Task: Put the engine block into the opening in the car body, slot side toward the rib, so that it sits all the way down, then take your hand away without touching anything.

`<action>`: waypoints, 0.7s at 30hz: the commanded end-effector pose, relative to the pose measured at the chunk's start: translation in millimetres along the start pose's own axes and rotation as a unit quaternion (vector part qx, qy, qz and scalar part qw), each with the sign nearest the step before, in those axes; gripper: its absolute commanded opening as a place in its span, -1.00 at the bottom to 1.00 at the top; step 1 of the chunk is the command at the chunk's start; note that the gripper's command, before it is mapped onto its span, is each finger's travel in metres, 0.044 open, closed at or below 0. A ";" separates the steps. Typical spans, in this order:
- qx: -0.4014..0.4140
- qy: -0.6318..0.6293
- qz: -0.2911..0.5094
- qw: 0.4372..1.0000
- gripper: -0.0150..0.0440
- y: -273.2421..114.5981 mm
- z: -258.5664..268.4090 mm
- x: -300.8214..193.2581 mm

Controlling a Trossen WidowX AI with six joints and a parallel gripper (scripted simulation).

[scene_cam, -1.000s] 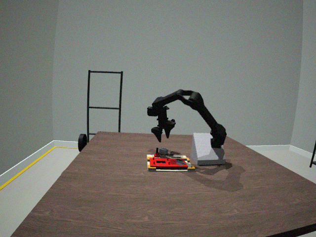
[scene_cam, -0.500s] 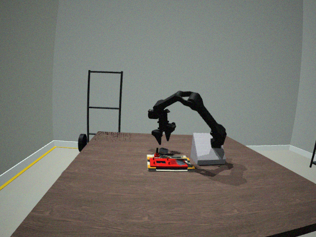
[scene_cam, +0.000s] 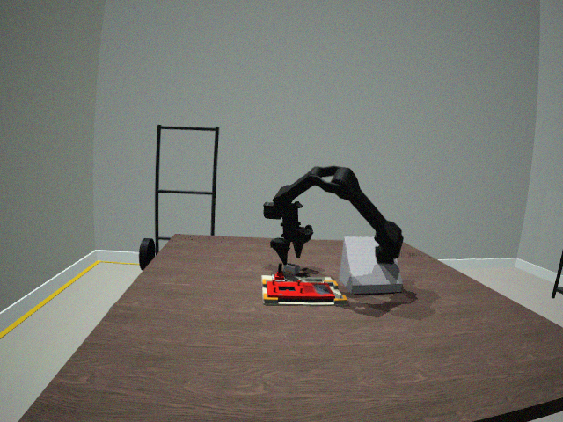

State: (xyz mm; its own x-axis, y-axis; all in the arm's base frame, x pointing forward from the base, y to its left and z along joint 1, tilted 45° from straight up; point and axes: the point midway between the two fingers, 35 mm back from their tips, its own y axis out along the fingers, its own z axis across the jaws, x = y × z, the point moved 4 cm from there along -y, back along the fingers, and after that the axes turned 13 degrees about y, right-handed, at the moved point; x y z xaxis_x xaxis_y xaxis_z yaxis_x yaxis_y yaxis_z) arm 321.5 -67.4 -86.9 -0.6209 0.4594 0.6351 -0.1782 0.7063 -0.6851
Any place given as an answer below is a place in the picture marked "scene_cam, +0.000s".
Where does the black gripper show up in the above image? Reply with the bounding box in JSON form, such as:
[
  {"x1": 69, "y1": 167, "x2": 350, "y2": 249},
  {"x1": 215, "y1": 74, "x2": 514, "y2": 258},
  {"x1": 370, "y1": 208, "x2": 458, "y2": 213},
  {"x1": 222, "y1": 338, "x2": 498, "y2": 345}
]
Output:
[{"x1": 270, "y1": 220, "x2": 305, "y2": 265}]

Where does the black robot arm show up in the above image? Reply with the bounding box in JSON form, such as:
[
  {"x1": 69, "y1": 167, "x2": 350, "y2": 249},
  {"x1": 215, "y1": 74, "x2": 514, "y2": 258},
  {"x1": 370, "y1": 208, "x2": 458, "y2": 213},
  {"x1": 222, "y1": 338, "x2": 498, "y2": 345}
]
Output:
[{"x1": 263, "y1": 166, "x2": 404, "y2": 264}]

